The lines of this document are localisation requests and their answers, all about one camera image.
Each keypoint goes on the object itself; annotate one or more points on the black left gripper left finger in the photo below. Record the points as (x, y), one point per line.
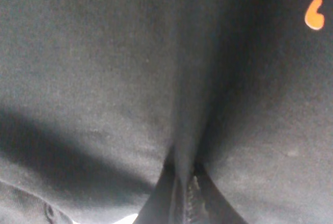
(164, 205)

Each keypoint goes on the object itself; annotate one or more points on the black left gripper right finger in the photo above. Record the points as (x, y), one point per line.
(205, 203)

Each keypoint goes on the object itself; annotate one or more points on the black printed t-shirt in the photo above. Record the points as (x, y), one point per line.
(95, 92)

